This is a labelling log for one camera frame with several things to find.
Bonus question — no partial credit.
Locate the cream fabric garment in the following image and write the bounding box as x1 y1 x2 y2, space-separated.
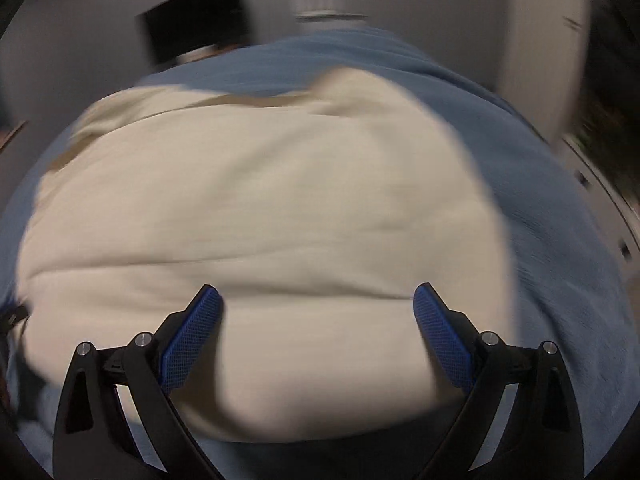
15 67 517 445

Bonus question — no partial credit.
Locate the black television screen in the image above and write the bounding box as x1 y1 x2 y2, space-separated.
136 0 252 70

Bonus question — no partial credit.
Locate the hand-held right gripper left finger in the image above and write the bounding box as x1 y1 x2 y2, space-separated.
52 284 226 480

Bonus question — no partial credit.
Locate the blue blanket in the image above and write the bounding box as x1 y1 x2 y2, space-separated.
0 27 637 480

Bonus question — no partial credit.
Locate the white wall fixture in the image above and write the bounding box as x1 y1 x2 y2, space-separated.
289 0 372 25

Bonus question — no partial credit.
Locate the white cabinet with dark knobs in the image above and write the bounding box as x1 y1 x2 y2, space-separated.
560 132 640 266

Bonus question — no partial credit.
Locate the wooden desk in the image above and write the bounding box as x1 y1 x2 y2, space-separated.
175 42 241 63

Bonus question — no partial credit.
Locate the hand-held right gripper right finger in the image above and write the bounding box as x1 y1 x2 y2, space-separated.
413 282 586 480

